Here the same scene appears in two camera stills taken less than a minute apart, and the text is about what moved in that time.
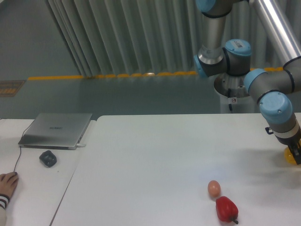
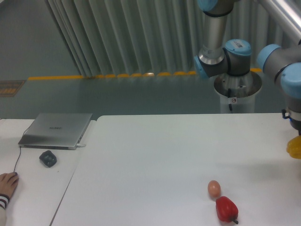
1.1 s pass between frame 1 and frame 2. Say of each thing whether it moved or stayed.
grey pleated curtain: stayed
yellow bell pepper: moved
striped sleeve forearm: stayed
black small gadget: stayed
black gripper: moved
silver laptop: stayed
